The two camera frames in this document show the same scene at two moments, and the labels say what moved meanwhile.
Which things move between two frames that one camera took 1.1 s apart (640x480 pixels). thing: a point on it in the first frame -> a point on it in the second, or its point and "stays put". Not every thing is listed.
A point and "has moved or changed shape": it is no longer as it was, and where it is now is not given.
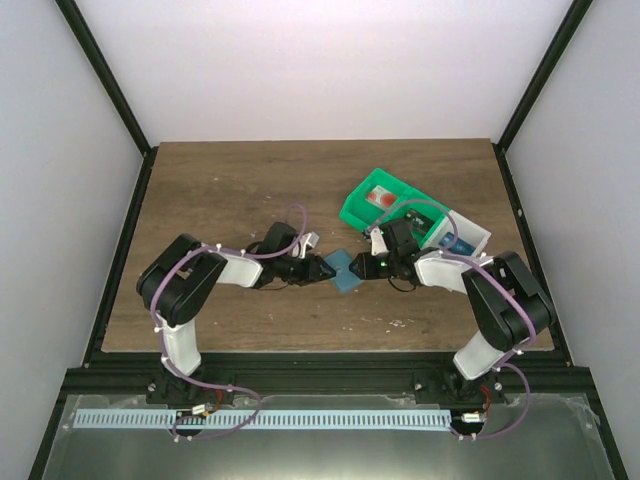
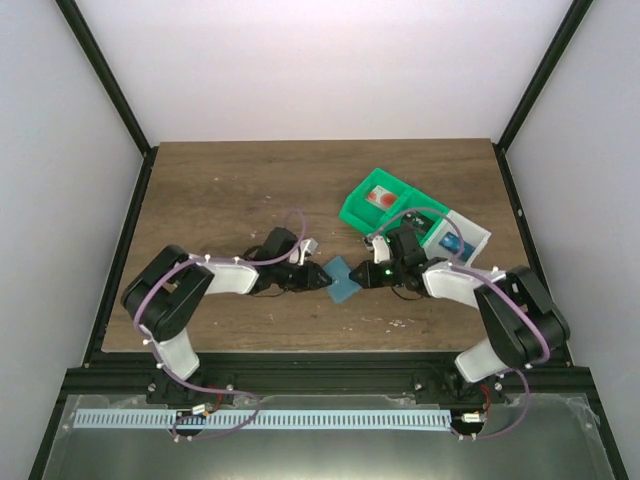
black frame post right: [535, 89] stays put
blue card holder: [344, 279] has moved or changed shape
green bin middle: [427, 208] stays put
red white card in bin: [382, 197] stays put
